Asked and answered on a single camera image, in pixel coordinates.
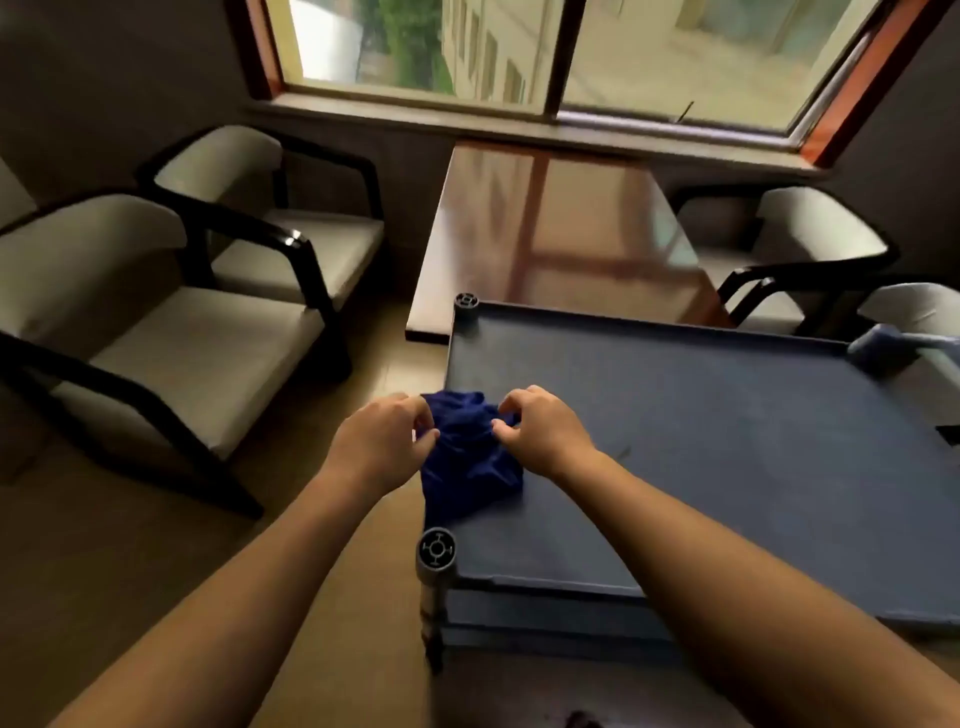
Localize person's left hand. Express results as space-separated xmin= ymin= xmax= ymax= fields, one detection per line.
xmin=322 ymin=392 xmax=441 ymax=503

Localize person's right hand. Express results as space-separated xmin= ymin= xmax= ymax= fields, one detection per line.
xmin=491 ymin=384 xmax=601 ymax=485

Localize dark blue cloth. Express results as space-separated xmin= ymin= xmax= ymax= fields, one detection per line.
xmin=418 ymin=389 xmax=526 ymax=526

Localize grey layered cart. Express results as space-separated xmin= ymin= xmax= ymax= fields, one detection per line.
xmin=414 ymin=290 xmax=960 ymax=676

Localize person's left forearm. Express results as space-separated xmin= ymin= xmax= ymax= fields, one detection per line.
xmin=48 ymin=458 xmax=421 ymax=728

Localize person's right forearm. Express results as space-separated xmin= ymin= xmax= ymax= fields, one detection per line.
xmin=551 ymin=446 xmax=960 ymax=728

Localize brown glossy wooden table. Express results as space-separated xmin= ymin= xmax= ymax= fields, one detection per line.
xmin=404 ymin=140 xmax=734 ymax=346

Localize white cushioned black armchair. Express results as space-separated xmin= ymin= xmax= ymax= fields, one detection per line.
xmin=854 ymin=281 xmax=960 ymax=445
xmin=0 ymin=191 xmax=354 ymax=523
xmin=667 ymin=183 xmax=901 ymax=337
xmin=134 ymin=123 xmax=388 ymax=316

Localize brown framed window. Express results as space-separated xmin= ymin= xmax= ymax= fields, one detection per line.
xmin=224 ymin=0 xmax=955 ymax=171

